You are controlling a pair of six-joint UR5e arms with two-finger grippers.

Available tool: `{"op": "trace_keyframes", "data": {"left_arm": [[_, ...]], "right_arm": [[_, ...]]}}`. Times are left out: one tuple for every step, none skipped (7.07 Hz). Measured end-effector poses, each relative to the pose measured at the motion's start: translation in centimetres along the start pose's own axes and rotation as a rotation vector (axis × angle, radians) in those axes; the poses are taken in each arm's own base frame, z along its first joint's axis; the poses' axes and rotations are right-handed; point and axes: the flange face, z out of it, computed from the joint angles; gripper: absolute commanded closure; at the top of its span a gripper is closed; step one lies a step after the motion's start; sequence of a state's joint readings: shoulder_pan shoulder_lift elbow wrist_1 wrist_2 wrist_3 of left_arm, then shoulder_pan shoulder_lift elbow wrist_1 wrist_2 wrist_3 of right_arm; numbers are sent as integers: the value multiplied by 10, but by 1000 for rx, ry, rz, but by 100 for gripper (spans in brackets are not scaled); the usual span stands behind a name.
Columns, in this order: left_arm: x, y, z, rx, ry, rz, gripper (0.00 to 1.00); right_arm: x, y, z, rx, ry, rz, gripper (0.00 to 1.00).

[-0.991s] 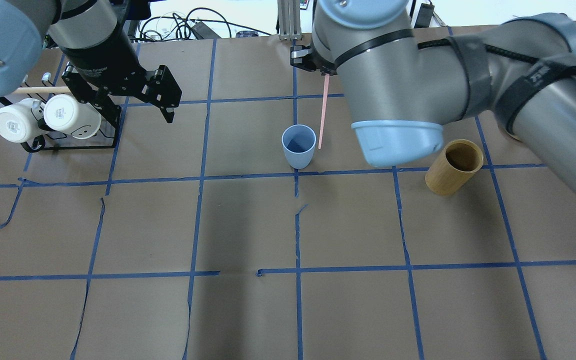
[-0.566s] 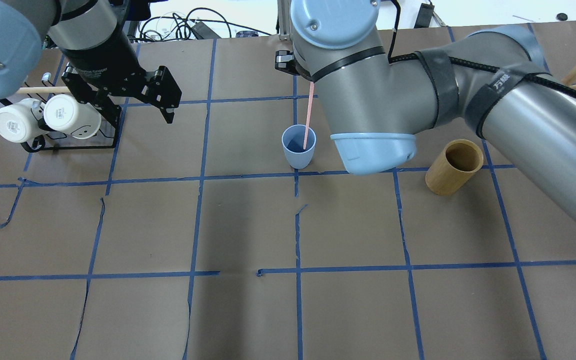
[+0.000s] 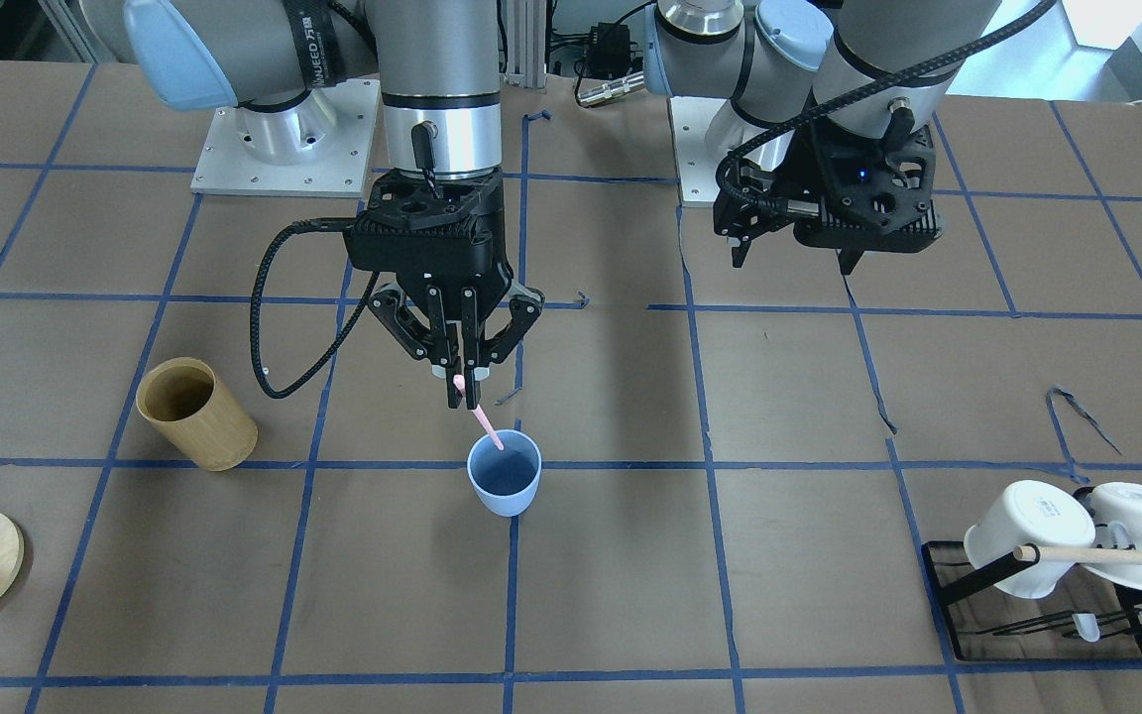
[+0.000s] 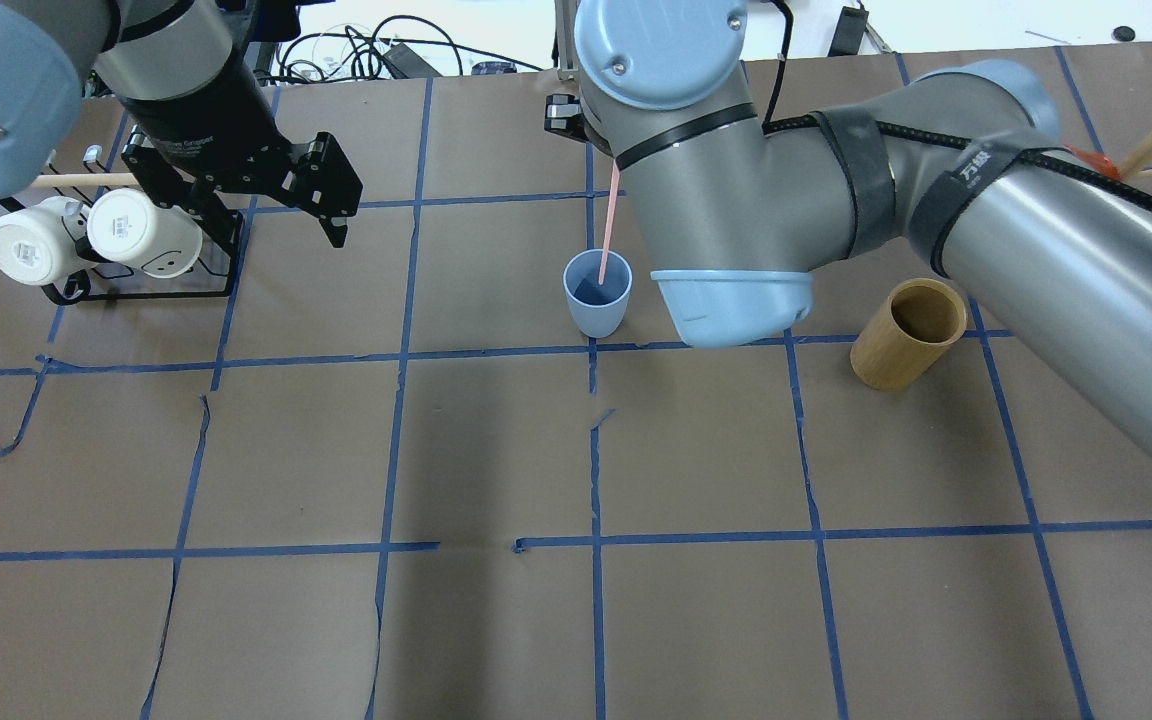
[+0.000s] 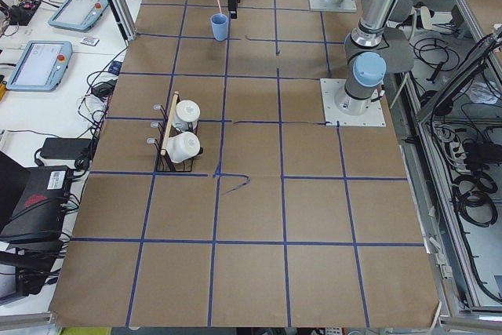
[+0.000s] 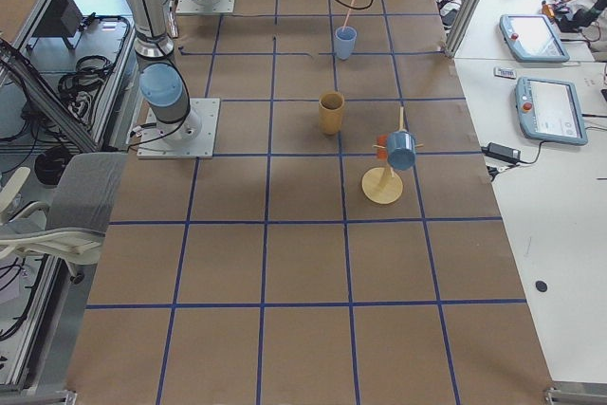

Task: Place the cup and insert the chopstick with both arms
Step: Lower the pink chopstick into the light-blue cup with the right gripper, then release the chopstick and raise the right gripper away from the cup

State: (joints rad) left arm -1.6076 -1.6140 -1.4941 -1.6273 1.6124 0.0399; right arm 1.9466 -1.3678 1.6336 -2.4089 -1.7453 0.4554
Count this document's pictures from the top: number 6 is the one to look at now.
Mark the pink chopstick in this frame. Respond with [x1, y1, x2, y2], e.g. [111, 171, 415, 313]
[342, 0, 358, 29]

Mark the light blue plastic cup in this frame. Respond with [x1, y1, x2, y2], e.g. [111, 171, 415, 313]
[334, 26, 358, 60]

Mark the bamboo chopstick holder cup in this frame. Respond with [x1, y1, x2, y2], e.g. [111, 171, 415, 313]
[319, 91, 345, 136]

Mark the blue cup on stand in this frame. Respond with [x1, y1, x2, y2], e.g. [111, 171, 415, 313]
[386, 130, 416, 171]

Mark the orange cup on stand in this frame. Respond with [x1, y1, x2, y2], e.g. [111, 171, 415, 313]
[374, 135, 388, 161]

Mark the wooden cup tree stand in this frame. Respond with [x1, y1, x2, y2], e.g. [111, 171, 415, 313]
[361, 106, 421, 205]

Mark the upper teach pendant tablet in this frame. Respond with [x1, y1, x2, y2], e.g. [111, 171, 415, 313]
[499, 14, 570, 64]

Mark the teach pendant tablet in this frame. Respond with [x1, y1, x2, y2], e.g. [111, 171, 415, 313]
[514, 77, 588, 146]
[499, 14, 570, 64]

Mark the black power adapter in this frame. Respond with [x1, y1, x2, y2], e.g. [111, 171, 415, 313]
[481, 142, 521, 165]

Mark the lower teach pendant tablet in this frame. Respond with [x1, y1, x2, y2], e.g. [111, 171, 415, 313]
[514, 77, 588, 146]

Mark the grey office chair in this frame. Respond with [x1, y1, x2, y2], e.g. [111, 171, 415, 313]
[1, 152, 127, 284]

